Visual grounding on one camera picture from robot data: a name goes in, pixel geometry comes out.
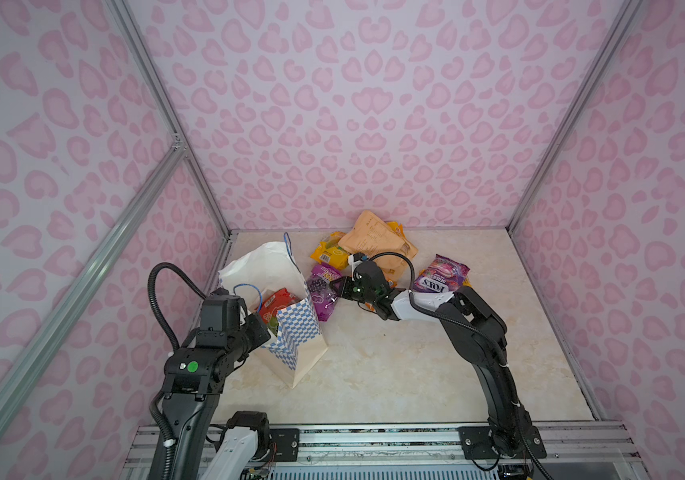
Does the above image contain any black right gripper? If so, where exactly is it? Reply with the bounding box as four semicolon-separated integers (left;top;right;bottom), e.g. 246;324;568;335
326;275;378;304

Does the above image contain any purple grape snack bag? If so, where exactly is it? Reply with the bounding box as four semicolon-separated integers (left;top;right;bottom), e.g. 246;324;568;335
306;263;343;322

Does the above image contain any red fruit candy bag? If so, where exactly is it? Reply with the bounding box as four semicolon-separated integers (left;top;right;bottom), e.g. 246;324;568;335
260;288;300;324

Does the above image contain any white blue checkered paper bag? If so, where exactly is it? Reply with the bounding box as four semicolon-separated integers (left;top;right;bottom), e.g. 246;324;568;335
218;234;328;388

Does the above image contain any purple Fox's candy bag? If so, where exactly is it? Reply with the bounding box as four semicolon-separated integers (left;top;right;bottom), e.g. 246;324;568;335
413;255;470;293

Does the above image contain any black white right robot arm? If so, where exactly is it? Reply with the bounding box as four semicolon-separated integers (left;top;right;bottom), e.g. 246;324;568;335
330;260;547;460

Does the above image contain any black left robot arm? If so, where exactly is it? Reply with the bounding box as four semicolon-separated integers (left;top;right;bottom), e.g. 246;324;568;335
148;288;270;479

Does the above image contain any yellow snack bag left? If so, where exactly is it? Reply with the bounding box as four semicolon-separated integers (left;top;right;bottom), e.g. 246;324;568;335
310;231;350;271

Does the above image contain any orange snack bag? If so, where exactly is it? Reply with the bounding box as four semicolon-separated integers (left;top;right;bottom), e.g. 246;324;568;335
385;258;412;284

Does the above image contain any beige paper snack pouch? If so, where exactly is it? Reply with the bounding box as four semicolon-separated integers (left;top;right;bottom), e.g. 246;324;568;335
338;210;414;256

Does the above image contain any yellow orange snack behind pouch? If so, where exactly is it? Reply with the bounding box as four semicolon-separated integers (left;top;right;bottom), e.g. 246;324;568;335
387;221;419;259

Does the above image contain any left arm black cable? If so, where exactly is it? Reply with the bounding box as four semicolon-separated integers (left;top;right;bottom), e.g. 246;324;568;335
146;262;208;352

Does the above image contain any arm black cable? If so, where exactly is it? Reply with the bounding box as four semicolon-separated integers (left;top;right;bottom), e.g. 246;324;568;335
146;262;208;352
365;251;554;480

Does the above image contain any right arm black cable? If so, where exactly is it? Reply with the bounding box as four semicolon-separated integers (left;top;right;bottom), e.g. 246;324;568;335
365;251;554;480

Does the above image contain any aluminium frame strut left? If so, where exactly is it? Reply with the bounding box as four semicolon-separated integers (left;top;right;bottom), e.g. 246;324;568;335
0;141;188;475

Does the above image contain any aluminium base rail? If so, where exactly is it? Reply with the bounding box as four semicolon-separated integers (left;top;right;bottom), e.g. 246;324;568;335
116;422;650;480

